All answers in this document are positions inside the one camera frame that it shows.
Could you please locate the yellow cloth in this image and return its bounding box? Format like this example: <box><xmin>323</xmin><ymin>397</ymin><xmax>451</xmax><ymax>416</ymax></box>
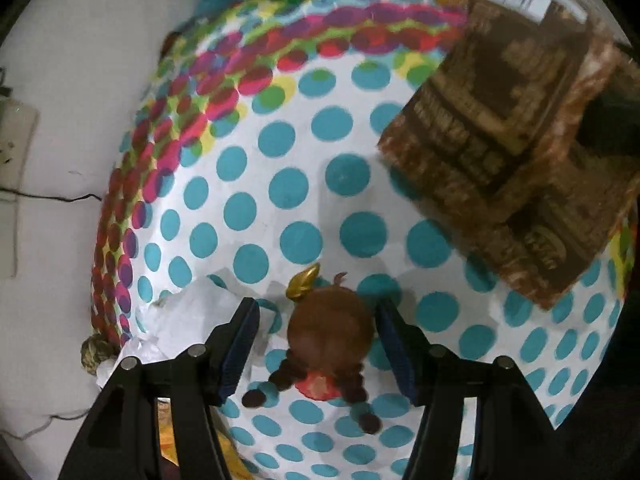
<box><xmin>155</xmin><ymin>397</ymin><xmax>261</xmax><ymax>480</ymax></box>

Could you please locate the brown-haired doll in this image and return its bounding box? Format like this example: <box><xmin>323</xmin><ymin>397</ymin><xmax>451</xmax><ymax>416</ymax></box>
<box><xmin>240</xmin><ymin>262</ymin><xmax>383</xmax><ymax>436</ymax></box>

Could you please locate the polka dot bedsheet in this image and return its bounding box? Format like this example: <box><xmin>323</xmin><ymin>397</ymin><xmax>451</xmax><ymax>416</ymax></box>
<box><xmin>90</xmin><ymin>0</ymin><xmax>631</xmax><ymax>480</ymax></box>

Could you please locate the thin black cable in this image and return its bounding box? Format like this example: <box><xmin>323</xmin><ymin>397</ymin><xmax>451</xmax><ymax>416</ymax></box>
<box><xmin>0</xmin><ymin>186</ymin><xmax>103</xmax><ymax>205</ymax></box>

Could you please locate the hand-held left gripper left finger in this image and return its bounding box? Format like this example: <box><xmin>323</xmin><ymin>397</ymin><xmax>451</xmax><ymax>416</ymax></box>
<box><xmin>57</xmin><ymin>297</ymin><xmax>262</xmax><ymax>480</ymax></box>

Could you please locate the white cloth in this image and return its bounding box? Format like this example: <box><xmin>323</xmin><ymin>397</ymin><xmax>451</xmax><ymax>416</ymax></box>
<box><xmin>97</xmin><ymin>269</ymin><xmax>281</xmax><ymax>388</ymax></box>

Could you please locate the grey cable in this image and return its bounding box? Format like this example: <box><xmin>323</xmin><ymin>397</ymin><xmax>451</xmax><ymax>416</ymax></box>
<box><xmin>0</xmin><ymin>409</ymin><xmax>92</xmax><ymax>442</ymax></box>

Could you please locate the camouflage sock ball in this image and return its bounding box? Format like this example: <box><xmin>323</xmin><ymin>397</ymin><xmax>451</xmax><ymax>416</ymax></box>
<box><xmin>80</xmin><ymin>335</ymin><xmax>122</xmax><ymax>377</ymax></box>

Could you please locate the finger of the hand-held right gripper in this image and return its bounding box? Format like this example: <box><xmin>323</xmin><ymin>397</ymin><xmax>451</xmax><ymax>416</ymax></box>
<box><xmin>577</xmin><ymin>91</ymin><xmax>640</xmax><ymax>161</ymax></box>

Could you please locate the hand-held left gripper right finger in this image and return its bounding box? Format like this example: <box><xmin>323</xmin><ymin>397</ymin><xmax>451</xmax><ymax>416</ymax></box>
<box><xmin>375</xmin><ymin>299</ymin><xmax>583</xmax><ymax>480</ymax></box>

